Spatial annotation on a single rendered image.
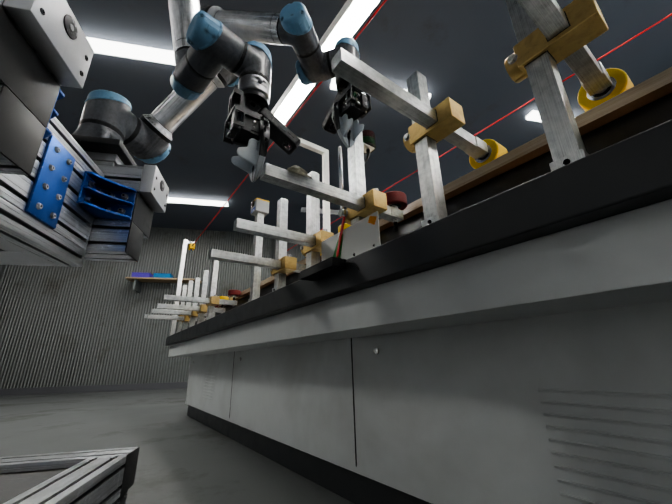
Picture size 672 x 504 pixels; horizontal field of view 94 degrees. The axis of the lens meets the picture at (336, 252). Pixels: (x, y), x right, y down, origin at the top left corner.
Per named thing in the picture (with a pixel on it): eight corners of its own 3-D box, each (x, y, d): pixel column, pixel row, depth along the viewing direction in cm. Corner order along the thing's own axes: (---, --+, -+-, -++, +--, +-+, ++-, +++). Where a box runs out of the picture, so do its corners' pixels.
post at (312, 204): (311, 298, 100) (311, 169, 116) (305, 300, 103) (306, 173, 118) (320, 299, 102) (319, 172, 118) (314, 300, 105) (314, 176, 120)
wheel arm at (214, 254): (210, 259, 106) (212, 247, 107) (208, 261, 109) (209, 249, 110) (319, 275, 130) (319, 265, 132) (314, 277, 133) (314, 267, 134)
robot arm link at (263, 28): (185, -8, 100) (313, -7, 81) (208, 25, 110) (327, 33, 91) (167, 20, 98) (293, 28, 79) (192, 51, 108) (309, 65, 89)
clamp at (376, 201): (373, 205, 81) (372, 188, 83) (342, 223, 91) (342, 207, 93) (389, 210, 84) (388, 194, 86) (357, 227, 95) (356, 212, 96)
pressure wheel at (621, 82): (600, 62, 63) (567, 101, 67) (639, 73, 58) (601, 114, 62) (610, 77, 66) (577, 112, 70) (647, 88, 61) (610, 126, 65)
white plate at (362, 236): (379, 247, 76) (376, 210, 80) (320, 272, 96) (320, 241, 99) (381, 247, 77) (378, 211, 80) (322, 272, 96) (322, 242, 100)
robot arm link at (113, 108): (67, 123, 94) (78, 88, 99) (110, 150, 107) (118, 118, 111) (97, 113, 91) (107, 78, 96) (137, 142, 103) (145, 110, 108)
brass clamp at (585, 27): (597, 8, 46) (587, -15, 48) (505, 74, 56) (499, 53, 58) (610, 32, 49) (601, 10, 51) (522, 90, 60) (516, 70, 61)
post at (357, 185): (361, 274, 82) (353, 124, 97) (353, 277, 84) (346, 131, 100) (371, 275, 84) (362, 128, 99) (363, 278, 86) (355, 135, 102)
